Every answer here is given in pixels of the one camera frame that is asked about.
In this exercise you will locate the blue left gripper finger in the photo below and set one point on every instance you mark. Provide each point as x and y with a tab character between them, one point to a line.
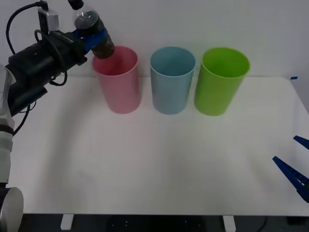
96	42
77	34

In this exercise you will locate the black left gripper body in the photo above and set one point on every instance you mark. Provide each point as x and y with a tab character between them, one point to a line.
67	48

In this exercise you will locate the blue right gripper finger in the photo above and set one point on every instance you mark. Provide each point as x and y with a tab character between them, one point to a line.
294	176
303	141

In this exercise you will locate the clear plastic bottle black cap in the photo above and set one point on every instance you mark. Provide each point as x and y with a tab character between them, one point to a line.
85	20

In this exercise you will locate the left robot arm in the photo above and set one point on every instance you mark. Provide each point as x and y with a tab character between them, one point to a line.
29	62

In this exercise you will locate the pink plastic bin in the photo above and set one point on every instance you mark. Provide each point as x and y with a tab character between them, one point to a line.
120	91

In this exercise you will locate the white table leg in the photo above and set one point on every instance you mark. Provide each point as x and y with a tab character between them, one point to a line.
229	222
66	221

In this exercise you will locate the pale blue plastic bin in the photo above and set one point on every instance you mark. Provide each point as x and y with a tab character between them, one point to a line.
169	94

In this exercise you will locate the green plastic bin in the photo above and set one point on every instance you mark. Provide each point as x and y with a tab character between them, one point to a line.
214	96

